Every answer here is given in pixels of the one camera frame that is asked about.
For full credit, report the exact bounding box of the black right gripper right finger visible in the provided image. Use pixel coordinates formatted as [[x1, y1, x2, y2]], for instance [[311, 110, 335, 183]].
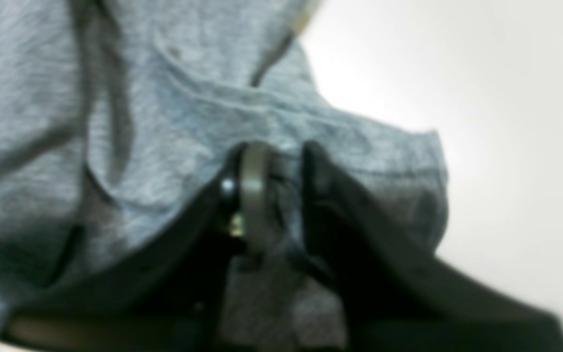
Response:
[[301, 142, 563, 352]]

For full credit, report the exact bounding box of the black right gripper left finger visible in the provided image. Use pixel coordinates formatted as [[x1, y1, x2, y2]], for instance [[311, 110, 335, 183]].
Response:
[[0, 142, 273, 352]]

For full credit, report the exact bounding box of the grey t-shirt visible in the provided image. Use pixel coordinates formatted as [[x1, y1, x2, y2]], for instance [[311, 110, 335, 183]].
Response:
[[0, 0, 451, 352]]

